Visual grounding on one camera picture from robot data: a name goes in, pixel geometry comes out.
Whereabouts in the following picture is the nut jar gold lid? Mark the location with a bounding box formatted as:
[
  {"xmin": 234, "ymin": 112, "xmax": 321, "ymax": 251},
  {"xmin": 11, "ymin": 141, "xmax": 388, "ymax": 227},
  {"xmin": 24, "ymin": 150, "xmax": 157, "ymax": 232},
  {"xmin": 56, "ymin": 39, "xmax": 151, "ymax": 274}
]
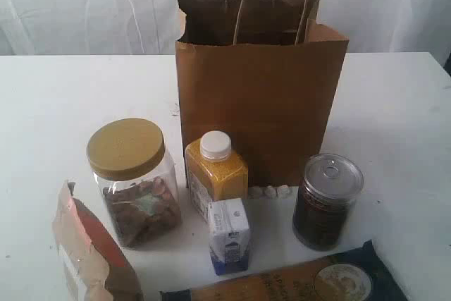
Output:
[{"xmin": 87, "ymin": 118, "xmax": 182, "ymax": 248}]

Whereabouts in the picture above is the white backdrop curtain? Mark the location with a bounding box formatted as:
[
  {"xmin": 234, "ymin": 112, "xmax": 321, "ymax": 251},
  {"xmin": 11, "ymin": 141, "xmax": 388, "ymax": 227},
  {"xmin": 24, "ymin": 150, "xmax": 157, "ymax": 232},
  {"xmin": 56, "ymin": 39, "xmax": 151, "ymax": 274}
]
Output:
[{"xmin": 1, "ymin": 0, "xmax": 450, "ymax": 63}]

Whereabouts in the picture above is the small white milk carton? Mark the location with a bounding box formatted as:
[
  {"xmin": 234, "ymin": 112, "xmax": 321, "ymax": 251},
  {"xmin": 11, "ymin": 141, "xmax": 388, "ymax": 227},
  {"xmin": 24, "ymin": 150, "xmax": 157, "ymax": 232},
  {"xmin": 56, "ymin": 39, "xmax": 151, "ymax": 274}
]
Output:
[{"xmin": 208, "ymin": 198, "xmax": 251, "ymax": 276}]

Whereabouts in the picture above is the spaghetti packet dark blue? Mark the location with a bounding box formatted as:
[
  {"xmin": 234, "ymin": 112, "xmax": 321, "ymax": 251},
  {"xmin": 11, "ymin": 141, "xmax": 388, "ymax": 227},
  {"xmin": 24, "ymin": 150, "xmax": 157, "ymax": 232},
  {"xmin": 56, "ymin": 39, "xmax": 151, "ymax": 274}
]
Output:
[{"xmin": 160, "ymin": 240, "xmax": 407, "ymax": 301}]

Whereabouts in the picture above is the brown red paper pouch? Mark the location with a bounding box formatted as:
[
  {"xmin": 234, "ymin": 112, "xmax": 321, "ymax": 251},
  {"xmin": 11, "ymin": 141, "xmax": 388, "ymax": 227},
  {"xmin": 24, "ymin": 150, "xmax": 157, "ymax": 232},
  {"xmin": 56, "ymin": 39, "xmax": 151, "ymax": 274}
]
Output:
[{"xmin": 51, "ymin": 180, "xmax": 144, "ymax": 300}]

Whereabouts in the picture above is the yellow millet bottle white cap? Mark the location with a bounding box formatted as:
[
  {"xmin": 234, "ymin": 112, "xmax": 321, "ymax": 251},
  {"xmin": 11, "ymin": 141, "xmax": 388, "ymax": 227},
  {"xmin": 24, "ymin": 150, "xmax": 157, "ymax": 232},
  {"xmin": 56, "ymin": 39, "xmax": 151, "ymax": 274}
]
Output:
[{"xmin": 185, "ymin": 130, "xmax": 248, "ymax": 221}]

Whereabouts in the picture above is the brown paper bag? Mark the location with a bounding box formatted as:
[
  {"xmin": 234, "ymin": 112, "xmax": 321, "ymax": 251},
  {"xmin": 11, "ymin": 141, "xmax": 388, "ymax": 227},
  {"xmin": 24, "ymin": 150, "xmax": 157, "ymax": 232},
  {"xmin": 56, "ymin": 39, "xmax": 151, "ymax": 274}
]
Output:
[{"xmin": 175, "ymin": 0, "xmax": 349, "ymax": 186}]

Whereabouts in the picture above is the dark can pull-tab lid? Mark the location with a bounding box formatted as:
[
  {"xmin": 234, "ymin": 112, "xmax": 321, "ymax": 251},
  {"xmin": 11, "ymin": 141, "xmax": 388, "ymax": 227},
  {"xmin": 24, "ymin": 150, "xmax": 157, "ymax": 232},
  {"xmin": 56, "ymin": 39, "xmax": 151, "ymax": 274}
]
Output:
[{"xmin": 292, "ymin": 153, "xmax": 364, "ymax": 251}]

